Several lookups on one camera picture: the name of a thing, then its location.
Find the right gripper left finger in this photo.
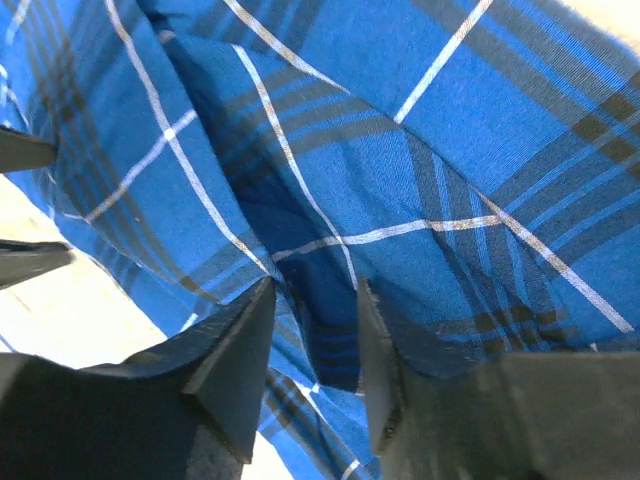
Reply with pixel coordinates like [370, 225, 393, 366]
[1, 278, 275, 479]

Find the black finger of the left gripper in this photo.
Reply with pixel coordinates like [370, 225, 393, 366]
[0, 126, 56, 173]
[0, 240, 74, 289]

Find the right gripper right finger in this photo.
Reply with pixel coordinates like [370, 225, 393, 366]
[357, 280, 639, 479]

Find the blue plaid long sleeve shirt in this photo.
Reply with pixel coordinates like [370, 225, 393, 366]
[1, 1, 639, 479]

